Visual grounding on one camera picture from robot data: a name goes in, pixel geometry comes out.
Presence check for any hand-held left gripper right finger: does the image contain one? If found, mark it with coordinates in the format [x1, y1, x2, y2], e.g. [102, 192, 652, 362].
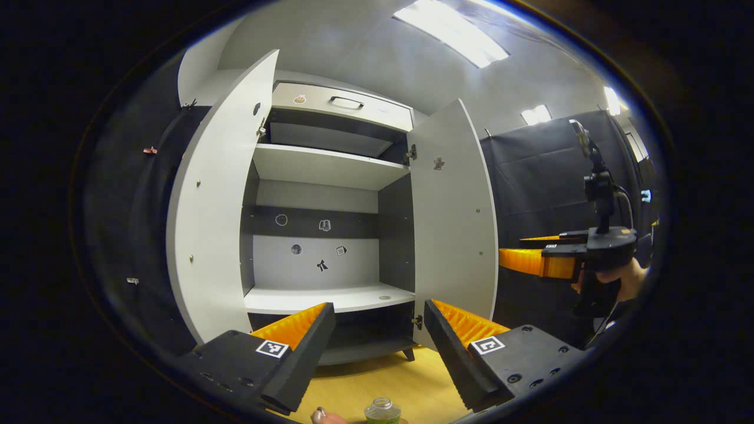
[424, 299, 590, 413]

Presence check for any white and grey cabinet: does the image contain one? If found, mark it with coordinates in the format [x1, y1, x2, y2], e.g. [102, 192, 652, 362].
[166, 49, 500, 366]

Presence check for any white cabinet door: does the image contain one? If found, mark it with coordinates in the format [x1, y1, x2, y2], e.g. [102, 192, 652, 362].
[406, 98, 500, 349]
[166, 49, 280, 345]

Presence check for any black backdrop cloth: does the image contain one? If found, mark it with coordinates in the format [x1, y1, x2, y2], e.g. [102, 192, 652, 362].
[480, 109, 663, 348]

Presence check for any large ceiling light panel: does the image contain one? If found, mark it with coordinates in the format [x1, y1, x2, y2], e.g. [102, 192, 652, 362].
[393, 0, 510, 68]

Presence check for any beige cabinet drawer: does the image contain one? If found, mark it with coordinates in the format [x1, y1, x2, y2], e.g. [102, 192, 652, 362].
[271, 81, 414, 133]

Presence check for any clear bottle with green label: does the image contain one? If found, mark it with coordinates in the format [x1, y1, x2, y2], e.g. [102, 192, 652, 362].
[364, 397, 402, 424]

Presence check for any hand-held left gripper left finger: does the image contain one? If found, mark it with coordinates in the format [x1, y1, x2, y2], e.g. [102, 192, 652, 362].
[177, 302, 336, 416]

